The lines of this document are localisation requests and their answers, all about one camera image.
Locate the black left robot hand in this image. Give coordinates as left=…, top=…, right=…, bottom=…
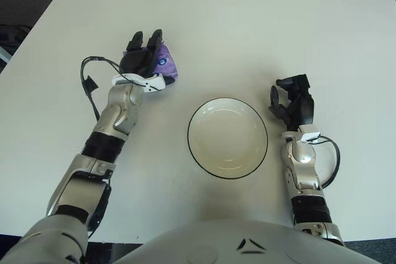
left=119, top=29, right=176, bottom=87

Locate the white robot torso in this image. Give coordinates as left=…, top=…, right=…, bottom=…
left=116, top=219, right=396, bottom=264

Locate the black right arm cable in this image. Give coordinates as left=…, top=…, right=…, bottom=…
left=312, top=135, right=341, bottom=189

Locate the light grey panel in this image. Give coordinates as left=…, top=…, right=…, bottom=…
left=0, top=46, right=13, bottom=66

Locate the purple tissue paper pack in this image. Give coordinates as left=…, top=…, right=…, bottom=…
left=122, top=40, right=179, bottom=84

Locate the white plate with black rim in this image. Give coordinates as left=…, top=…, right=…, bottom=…
left=187, top=97, right=269, bottom=180

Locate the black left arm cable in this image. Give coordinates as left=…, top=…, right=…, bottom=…
left=80, top=56, right=131, bottom=122

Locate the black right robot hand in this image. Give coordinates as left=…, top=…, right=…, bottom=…
left=268, top=74, right=315, bottom=132

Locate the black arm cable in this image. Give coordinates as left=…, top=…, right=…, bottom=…
left=80, top=56, right=131, bottom=122
left=312, top=135, right=341, bottom=189

